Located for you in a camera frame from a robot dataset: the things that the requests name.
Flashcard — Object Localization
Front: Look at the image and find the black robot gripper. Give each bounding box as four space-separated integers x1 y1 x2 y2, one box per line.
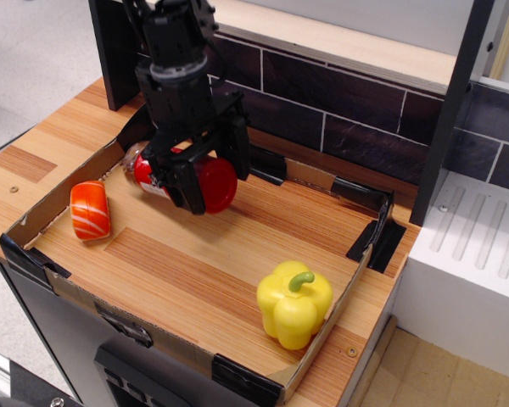
135 65 250 215

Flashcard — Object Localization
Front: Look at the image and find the red-capped spice bottle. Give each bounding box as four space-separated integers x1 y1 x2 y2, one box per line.
121 141 238 214

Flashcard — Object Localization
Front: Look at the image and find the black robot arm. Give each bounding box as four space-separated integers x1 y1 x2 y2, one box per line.
122 1 250 215

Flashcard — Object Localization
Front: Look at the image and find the salmon sushi toy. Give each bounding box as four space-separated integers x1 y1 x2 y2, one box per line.
70 181 111 241

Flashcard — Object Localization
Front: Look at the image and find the yellow bell pepper toy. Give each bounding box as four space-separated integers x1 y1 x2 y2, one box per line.
256 260 333 350

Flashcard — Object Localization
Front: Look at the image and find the light wooden shelf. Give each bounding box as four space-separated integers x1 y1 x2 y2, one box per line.
210 1 456 95

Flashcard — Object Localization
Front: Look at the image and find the right brass countertop screw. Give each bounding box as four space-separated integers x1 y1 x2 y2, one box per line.
347 347 358 358

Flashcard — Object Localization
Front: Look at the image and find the white dish drainer sink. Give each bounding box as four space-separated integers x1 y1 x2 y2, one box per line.
393 173 509 376

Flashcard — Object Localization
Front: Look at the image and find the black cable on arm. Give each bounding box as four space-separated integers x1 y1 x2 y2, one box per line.
210 50 230 92

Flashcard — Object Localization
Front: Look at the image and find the black left shelf post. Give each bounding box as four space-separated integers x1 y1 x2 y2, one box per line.
88 0 140 111

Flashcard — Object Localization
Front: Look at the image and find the black vertical post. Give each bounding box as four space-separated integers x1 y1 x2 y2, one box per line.
410 1 495 226

